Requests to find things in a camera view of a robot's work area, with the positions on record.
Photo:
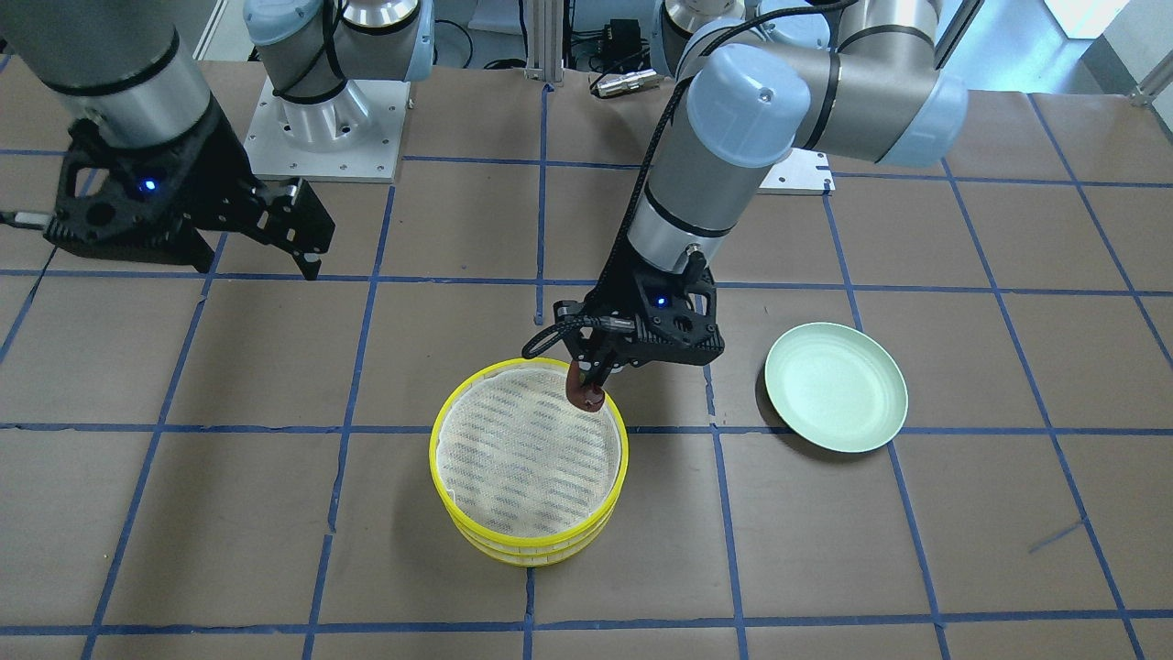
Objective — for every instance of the aluminium frame post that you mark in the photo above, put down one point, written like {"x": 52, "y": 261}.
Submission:
{"x": 544, "y": 31}

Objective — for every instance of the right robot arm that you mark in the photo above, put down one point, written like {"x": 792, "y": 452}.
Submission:
{"x": 188, "y": 118}

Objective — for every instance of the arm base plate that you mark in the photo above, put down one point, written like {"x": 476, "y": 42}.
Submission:
{"x": 800, "y": 172}
{"x": 355, "y": 137}

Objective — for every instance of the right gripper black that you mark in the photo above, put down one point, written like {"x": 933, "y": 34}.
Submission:
{"x": 213, "y": 177}

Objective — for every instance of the yellow steamer layer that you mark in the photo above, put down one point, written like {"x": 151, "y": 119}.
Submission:
{"x": 512, "y": 459}
{"x": 519, "y": 555}

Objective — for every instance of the brown bun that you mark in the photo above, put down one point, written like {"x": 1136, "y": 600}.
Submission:
{"x": 582, "y": 395}

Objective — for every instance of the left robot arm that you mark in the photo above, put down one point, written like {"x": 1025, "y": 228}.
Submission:
{"x": 850, "y": 78}

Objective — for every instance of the silver metal cylinder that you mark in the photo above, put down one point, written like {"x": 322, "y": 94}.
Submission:
{"x": 609, "y": 86}

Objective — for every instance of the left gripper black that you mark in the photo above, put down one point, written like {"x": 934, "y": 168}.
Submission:
{"x": 619, "y": 291}

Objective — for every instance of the pale green plate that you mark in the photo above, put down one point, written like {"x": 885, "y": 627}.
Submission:
{"x": 836, "y": 387}

